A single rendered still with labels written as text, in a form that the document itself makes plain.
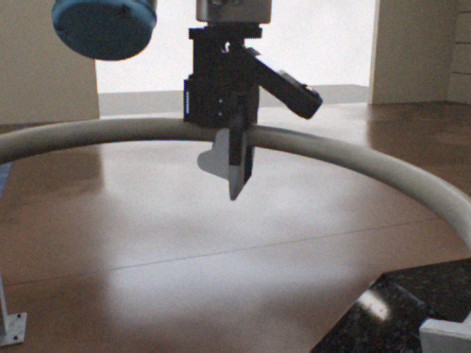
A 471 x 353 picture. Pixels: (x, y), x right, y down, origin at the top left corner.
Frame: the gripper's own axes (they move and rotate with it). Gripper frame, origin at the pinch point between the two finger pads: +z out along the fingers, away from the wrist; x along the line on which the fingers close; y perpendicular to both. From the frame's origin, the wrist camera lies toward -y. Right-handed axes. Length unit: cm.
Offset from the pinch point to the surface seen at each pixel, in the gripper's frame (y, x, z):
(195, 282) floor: 45, -118, 94
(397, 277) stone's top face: -19.2, 12.6, 3.3
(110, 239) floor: 105, -153, 98
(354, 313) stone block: -15.3, 14.7, 7.1
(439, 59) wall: -158, -839, 45
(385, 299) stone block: -18.1, 14.9, 4.8
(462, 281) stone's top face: -25.4, 12.1, 3.1
